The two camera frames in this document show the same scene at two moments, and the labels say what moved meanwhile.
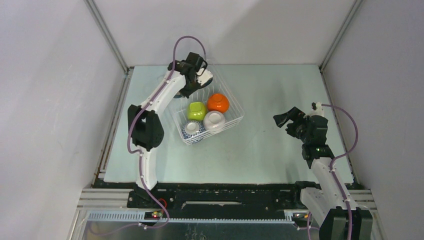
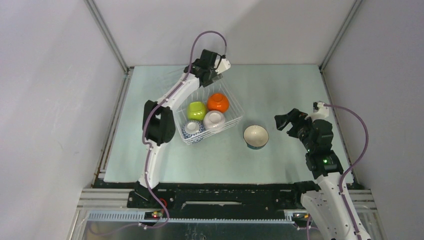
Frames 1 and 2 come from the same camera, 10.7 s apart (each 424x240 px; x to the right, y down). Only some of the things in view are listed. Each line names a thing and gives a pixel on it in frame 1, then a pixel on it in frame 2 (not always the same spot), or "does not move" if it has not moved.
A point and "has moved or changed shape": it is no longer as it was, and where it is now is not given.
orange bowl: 218,102 does not move
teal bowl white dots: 178,95 has moved or changed shape
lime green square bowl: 196,111 does not move
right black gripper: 294,114 does not move
